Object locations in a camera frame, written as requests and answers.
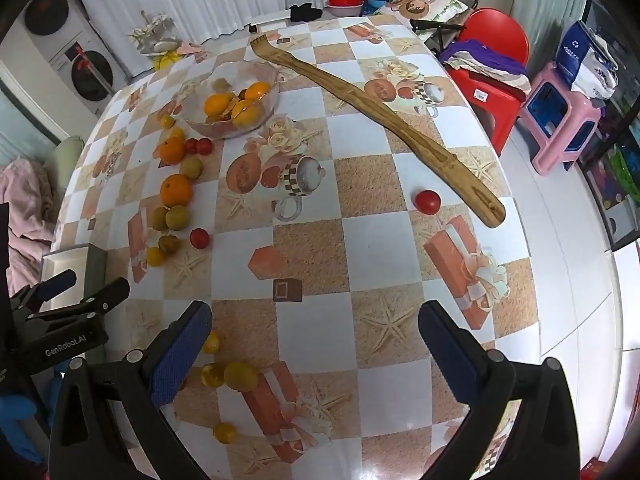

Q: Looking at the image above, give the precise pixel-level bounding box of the pink plastic stool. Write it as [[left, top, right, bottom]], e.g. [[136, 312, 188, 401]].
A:
[[517, 60, 603, 176]]

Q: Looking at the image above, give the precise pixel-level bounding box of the white and blue bag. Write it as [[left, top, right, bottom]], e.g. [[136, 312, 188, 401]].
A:
[[556, 20, 620, 101]]

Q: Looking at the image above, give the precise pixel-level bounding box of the white flower ornament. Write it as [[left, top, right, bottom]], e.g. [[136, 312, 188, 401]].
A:
[[127, 10, 176, 53]]

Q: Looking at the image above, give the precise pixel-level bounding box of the person's left hand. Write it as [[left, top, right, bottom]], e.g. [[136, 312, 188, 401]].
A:
[[0, 392, 51, 466]]

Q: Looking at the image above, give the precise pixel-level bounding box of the black folding chair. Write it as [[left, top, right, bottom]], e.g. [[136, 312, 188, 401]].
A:
[[410, 0, 481, 56]]

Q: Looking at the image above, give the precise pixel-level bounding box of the pink fleece blanket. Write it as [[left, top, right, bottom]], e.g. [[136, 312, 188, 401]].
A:
[[0, 157, 56, 311]]

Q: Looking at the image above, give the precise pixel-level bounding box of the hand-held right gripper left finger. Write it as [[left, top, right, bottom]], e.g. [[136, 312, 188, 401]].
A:
[[47, 300, 213, 480]]

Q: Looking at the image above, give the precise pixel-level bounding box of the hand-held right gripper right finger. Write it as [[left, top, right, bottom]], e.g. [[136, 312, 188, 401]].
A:
[[417, 300, 581, 480]]

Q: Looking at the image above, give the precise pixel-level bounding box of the green sofa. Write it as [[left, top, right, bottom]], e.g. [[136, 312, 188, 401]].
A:
[[42, 135, 85, 196]]

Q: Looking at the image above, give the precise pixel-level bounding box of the red plastic chair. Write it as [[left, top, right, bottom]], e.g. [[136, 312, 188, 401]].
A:
[[445, 7, 531, 158]]

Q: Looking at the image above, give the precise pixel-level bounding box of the large red tomato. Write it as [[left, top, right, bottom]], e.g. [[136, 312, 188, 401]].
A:
[[414, 190, 442, 216]]

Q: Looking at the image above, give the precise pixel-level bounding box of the white front-load washing machine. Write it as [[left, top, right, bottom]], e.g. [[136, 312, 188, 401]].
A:
[[50, 30, 132, 117], [7, 0, 88, 63]]

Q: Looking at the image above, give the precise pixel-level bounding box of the purple cloth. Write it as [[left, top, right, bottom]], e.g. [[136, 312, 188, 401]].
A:
[[440, 39, 532, 93]]

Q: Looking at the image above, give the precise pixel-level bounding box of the dark glass cabinet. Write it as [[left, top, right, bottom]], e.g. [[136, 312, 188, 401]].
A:
[[575, 0, 640, 251]]

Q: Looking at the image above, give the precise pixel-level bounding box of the yellow plastic object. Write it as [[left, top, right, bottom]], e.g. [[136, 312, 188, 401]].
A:
[[152, 50, 181, 72]]

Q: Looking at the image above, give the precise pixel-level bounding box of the black cloth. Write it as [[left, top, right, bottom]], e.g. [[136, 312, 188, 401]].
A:
[[289, 3, 323, 22]]

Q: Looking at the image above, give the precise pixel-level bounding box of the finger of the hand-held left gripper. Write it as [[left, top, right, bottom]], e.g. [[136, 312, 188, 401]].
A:
[[27, 277, 131, 322], [10, 269, 78, 311]]

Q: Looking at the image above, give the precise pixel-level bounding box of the checkered printed tablecloth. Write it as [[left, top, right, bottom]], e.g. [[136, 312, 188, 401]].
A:
[[50, 12, 545, 480]]

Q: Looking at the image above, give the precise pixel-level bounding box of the wooden back scratcher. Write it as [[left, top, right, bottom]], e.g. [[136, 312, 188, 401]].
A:
[[249, 35, 507, 228]]

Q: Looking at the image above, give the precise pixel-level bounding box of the white flat box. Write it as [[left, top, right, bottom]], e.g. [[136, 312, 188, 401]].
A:
[[248, 14, 293, 28]]

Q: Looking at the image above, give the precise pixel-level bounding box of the printed seat cushion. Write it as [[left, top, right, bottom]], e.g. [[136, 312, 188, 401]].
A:
[[375, 0, 473, 28]]

